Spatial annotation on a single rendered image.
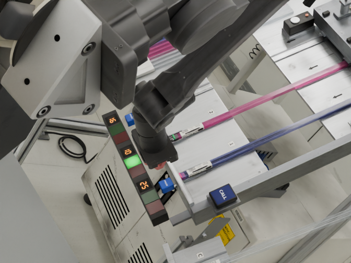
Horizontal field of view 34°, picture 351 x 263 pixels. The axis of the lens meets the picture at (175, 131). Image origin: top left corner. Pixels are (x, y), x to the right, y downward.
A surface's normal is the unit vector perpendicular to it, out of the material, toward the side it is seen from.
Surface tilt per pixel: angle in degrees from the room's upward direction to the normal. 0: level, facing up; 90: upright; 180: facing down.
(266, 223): 0
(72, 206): 0
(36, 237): 0
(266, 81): 90
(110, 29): 37
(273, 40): 43
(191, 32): 88
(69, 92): 90
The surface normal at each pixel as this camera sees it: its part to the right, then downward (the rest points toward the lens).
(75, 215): 0.54, -0.70
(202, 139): -0.11, -0.58
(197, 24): -0.29, 0.11
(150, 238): -0.74, -0.11
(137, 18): 0.47, 0.02
